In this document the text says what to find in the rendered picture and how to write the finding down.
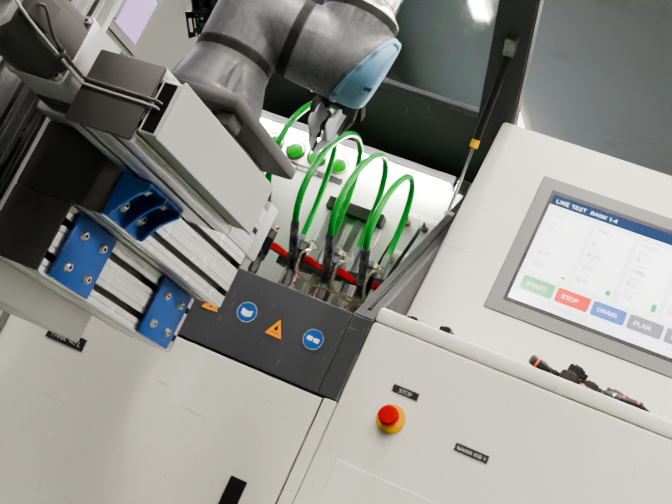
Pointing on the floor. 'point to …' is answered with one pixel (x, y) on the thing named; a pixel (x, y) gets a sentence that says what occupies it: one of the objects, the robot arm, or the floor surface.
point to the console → (611, 376)
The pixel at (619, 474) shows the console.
